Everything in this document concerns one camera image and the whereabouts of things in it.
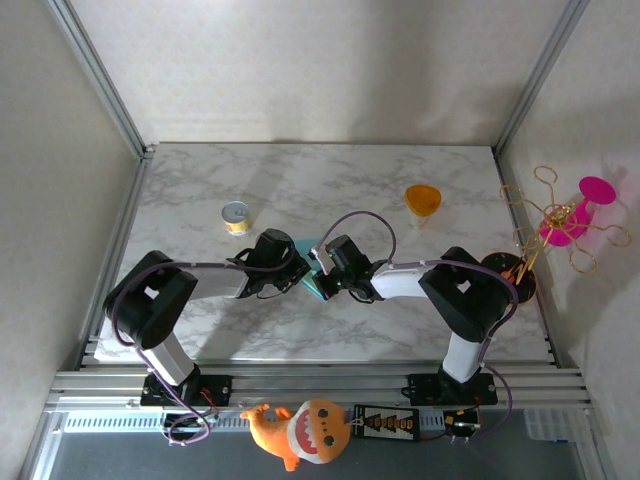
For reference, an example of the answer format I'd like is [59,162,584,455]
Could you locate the small tin can yellow label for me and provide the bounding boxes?
[221,200,254,237]

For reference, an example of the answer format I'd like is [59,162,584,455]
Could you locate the white slotted cable duct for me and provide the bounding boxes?
[59,410,449,435]

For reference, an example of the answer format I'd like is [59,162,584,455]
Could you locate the aluminium frame post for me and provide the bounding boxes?
[492,0,594,156]
[45,0,157,160]

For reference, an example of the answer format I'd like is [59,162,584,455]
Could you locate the clear plastic organizer box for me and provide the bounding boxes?
[522,407,584,444]

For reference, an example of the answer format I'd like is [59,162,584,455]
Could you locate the aluminium rail bed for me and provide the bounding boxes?
[44,367,596,414]

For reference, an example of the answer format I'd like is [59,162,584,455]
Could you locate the black power adapter module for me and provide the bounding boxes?
[162,412,216,436]
[442,409,484,444]

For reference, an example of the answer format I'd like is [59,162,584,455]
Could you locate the pink plastic wine glass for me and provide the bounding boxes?
[538,175,617,247]

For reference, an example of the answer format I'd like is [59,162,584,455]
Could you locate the gold wire glass stand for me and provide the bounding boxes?
[480,165,634,307]

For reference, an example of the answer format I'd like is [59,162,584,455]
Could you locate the light blue paper sheet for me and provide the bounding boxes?
[293,237,331,303]

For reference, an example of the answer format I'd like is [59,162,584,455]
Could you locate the orange shark plush toy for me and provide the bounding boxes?
[239,398,354,473]

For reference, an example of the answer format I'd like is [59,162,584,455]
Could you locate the thin red wire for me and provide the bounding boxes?
[199,387,221,417]

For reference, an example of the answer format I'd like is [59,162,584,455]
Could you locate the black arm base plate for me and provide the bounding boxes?
[140,373,234,407]
[407,372,500,407]

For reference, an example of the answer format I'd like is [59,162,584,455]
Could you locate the white cup with orange lid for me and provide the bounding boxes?
[404,184,443,229]

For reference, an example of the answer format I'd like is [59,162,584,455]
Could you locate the aluminium side rail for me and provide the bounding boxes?
[493,147,571,369]
[74,154,151,371]

